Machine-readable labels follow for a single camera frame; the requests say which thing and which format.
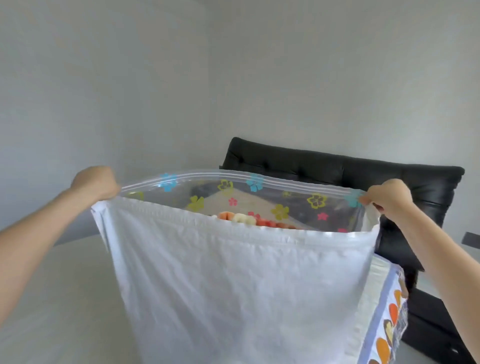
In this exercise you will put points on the person's left hand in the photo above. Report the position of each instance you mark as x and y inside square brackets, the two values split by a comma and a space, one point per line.
[94, 183]

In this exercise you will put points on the person's right hand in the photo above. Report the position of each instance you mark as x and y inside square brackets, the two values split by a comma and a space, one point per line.
[390, 197]

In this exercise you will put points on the person's right fingers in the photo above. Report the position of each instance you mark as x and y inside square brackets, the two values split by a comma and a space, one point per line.
[369, 200]

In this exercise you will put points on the large white zip bag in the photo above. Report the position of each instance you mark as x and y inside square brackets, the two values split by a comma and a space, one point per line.
[243, 285]

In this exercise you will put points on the person's right forearm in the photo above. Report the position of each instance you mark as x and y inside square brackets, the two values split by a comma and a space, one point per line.
[446, 270]

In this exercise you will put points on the person's left forearm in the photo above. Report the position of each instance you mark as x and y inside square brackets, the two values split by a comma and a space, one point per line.
[32, 240]

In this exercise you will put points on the black leather sofa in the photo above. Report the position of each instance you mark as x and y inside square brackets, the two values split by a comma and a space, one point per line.
[375, 180]

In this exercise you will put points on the dark object at edge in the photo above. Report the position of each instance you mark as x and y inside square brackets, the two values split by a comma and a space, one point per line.
[471, 240]

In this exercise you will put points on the colourful snack pieces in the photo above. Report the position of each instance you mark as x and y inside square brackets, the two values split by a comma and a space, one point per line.
[255, 221]

